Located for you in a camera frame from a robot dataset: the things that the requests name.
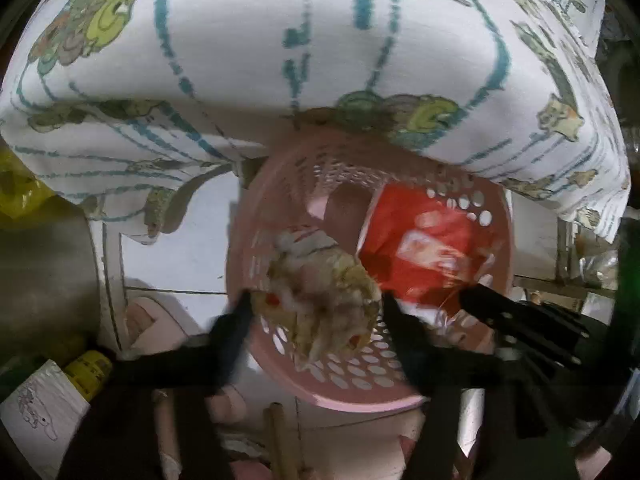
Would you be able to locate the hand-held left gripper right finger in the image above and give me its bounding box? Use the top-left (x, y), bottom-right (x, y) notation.
top-left (380, 292), bottom-right (506, 480)

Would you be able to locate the yellow plastic bag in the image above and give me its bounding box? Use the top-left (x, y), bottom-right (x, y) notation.
top-left (0, 145), bottom-right (53, 221)

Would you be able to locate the grey metal pot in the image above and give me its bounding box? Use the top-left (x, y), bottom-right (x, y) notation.
top-left (0, 195), bottom-right (103, 356)

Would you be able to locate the white cartoon printed blanket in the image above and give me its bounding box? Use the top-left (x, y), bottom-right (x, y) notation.
top-left (0, 0), bottom-right (631, 247)

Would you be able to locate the pink perforated plastic basket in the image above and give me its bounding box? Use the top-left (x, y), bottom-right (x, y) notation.
top-left (225, 125), bottom-right (516, 413)

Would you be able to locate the white paper with drawing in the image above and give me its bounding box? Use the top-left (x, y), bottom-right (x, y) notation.
top-left (0, 360), bottom-right (93, 480)

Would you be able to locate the red snack packet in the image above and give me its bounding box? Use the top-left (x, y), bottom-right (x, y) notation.
top-left (356, 182), bottom-right (496, 307)

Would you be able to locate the pink slipper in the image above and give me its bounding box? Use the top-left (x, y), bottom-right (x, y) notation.
top-left (125, 297), bottom-right (200, 357)

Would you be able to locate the wooden stick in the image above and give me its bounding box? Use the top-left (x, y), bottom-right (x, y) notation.
top-left (264, 402), bottom-right (306, 480)

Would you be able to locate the clear plastic bag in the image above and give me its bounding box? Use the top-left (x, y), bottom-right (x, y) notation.
top-left (577, 247), bottom-right (622, 288)

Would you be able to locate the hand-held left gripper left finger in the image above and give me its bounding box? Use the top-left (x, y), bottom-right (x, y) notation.
top-left (57, 290), bottom-right (256, 480)

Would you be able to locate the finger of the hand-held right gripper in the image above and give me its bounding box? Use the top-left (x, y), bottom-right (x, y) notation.
top-left (459, 284), bottom-right (591, 368)

